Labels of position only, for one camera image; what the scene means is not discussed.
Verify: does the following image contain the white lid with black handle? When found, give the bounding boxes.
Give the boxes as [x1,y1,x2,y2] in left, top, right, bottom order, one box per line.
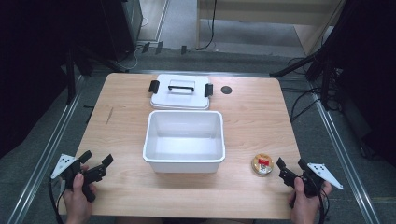
[148,73,215,111]

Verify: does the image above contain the black cabinet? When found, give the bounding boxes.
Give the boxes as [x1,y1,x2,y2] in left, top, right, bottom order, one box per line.
[98,0,144,63]

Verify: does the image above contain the person's right hand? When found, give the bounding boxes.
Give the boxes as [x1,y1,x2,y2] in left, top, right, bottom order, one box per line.
[287,176,333,224]

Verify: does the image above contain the black hanging cable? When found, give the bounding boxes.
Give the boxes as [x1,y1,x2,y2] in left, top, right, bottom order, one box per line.
[199,0,219,51]

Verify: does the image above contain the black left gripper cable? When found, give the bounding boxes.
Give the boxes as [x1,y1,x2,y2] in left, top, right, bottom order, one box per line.
[47,176,64,224]

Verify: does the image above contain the black floor cables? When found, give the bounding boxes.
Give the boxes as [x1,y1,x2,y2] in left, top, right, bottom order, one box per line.
[280,87,328,124]

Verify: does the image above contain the black tripod stand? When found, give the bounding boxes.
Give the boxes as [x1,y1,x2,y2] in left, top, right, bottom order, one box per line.
[64,43,129,105]
[269,46,344,110]

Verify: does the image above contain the person's left hand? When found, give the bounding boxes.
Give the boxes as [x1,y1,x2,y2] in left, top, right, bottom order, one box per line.
[62,165,98,224]

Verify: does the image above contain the white plastic storage box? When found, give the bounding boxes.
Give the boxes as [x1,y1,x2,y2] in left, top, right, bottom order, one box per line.
[142,109,226,175]

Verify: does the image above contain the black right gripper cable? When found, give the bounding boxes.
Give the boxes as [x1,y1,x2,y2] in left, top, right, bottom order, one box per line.
[317,183,332,224]

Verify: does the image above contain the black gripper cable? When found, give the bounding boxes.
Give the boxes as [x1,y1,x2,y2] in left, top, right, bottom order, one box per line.
[317,183,332,224]
[47,176,64,224]

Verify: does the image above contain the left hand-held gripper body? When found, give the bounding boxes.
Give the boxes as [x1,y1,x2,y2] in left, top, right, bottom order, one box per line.
[50,153,107,203]

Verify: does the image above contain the white floor cable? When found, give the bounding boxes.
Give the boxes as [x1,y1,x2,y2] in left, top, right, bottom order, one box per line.
[121,46,140,71]

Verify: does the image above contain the round golden tin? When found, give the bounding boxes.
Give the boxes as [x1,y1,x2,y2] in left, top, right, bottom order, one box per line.
[250,152,275,176]

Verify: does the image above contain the black curtain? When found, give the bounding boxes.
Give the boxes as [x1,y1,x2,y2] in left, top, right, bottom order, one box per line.
[0,0,106,160]
[320,0,396,167]

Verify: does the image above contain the light wooden furniture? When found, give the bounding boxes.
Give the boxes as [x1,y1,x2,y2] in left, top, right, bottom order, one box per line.
[195,0,347,56]

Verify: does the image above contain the metal floor rail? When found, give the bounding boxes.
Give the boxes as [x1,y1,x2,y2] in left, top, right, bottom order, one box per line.
[7,74,86,224]
[308,82,381,224]

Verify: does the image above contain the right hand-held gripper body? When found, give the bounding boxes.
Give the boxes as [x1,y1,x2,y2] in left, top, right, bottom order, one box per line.
[277,161,345,209]

